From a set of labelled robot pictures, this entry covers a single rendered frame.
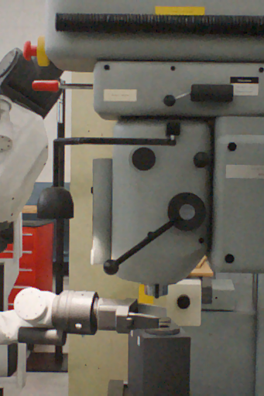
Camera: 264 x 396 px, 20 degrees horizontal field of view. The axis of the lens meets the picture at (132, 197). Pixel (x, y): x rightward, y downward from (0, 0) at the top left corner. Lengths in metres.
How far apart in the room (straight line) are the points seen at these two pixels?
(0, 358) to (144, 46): 1.03
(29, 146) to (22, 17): 9.04
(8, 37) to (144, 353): 9.10
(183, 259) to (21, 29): 9.45
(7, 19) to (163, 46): 9.47
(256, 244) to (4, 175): 0.62
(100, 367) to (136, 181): 2.01
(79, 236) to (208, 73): 1.94
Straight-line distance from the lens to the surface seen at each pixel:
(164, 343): 1.92
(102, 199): 1.50
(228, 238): 1.42
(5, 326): 1.64
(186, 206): 1.39
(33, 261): 6.08
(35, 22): 10.78
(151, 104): 1.40
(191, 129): 1.43
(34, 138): 1.81
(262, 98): 1.42
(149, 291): 1.52
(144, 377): 1.93
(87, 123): 3.25
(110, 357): 3.35
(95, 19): 1.38
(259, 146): 1.42
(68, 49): 1.41
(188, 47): 1.41
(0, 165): 1.74
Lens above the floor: 1.55
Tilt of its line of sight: 3 degrees down
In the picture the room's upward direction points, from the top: 1 degrees clockwise
